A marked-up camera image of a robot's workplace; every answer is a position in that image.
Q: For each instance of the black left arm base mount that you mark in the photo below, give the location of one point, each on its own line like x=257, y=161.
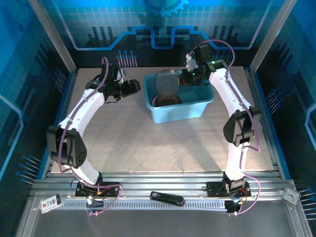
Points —
x=108, y=188

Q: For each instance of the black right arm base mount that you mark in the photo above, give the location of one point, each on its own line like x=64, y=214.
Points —
x=214, y=188

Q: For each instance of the aluminium frame post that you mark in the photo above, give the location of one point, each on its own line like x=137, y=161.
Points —
x=270, y=37
x=54, y=37

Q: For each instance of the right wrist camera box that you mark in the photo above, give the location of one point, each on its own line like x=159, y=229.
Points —
x=201, y=53

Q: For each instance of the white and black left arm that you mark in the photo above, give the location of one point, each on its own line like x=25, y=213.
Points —
x=79, y=111

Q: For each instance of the small black controller board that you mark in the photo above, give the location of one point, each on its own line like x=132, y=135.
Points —
x=233, y=207
x=95, y=202

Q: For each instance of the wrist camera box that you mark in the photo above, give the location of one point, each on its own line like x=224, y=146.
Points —
x=113, y=72
x=201, y=53

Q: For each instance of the aluminium side rail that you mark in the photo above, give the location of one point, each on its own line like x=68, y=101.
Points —
x=270, y=153

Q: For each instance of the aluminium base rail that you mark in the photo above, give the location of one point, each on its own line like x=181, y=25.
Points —
x=160, y=184

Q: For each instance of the teal plastic bin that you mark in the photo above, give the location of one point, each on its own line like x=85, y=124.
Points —
x=177, y=113

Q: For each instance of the white card with red logo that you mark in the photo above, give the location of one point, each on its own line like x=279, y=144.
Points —
x=50, y=203

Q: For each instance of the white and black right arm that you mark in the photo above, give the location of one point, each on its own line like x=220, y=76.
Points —
x=222, y=86

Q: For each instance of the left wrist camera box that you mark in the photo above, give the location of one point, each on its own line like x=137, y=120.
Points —
x=113, y=72

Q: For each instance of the black handheld device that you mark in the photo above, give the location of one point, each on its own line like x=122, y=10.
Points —
x=168, y=198

